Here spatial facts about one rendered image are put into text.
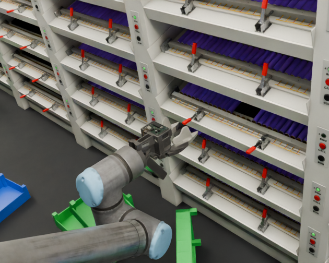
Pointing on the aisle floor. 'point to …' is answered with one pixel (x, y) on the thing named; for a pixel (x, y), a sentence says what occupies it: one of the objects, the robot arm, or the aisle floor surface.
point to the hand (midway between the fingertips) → (185, 131)
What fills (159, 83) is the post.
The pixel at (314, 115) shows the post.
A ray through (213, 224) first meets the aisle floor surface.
